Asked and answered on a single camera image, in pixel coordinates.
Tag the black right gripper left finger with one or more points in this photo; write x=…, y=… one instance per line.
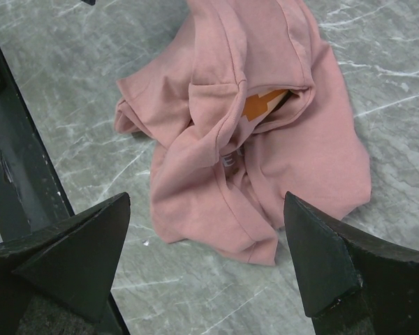
x=58, y=280

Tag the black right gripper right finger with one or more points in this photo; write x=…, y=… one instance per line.
x=350, y=282

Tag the pink t shirt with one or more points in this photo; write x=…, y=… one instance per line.
x=245, y=105

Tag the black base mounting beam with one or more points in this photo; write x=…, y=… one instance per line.
x=31, y=194

